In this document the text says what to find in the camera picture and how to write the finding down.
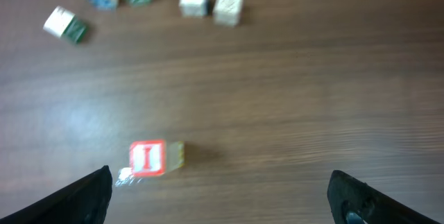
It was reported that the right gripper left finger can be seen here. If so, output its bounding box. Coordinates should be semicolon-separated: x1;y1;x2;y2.
1;165;112;224

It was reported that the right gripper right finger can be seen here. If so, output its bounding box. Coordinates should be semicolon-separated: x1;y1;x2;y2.
327;170;439;224

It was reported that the red I block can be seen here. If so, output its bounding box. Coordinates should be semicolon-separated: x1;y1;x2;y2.
129;139;166;178

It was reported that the yellow ladybug block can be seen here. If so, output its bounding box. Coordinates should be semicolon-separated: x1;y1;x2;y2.
166;141;185;172

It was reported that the green O block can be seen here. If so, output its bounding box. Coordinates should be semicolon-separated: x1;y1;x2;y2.
114;167;142;187

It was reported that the green corner white block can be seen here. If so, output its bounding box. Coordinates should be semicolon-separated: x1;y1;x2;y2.
43;6;88;44

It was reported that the blue D block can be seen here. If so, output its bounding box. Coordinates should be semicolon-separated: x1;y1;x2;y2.
213;0;244;26

